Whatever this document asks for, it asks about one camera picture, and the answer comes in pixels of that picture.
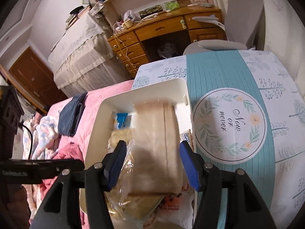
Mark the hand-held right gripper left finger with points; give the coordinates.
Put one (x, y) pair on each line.
(116, 165)

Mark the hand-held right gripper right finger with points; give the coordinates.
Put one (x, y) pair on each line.
(188, 165)

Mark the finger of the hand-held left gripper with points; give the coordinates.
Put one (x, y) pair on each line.
(59, 164)

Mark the clear yellow puffs packet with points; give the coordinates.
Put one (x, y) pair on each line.
(121, 134)

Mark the red apple print packet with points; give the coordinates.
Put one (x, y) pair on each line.
(174, 204)

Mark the blue white snack packet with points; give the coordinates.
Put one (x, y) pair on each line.
(122, 119)

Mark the white plastic storage tray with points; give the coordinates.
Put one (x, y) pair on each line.
(164, 88)

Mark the deep pink fleece garment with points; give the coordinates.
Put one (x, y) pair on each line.
(69, 151)

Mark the navy folded cloth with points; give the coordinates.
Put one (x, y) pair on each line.
(71, 114)

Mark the wooden door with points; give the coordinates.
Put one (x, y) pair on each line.
(31, 74)

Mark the lace covered cabinet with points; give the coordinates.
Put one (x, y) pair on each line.
(78, 57)

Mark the black bin with bag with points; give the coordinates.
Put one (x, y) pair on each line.
(166, 50)

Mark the white power strip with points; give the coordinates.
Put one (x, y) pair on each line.
(119, 26)

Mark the small green hanging charm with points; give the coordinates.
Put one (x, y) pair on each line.
(183, 24)

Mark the yellow mug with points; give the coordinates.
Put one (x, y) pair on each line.
(128, 24)

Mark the wooden desk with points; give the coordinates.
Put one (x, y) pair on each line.
(152, 26)

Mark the stack of books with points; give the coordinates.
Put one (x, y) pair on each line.
(76, 18)

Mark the white plastic bag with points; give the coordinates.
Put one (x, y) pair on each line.
(131, 15)

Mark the black round object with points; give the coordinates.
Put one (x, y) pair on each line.
(75, 10)

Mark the floral fabric bag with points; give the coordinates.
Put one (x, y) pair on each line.
(97, 9)

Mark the black printed box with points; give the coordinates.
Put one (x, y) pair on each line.
(151, 10)

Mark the grey office chair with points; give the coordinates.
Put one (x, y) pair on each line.
(243, 16)

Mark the green packet on desk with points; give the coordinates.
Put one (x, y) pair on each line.
(171, 6)

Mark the white tube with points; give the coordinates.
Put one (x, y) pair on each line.
(192, 4)

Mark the grey pouch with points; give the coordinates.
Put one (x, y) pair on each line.
(206, 5)

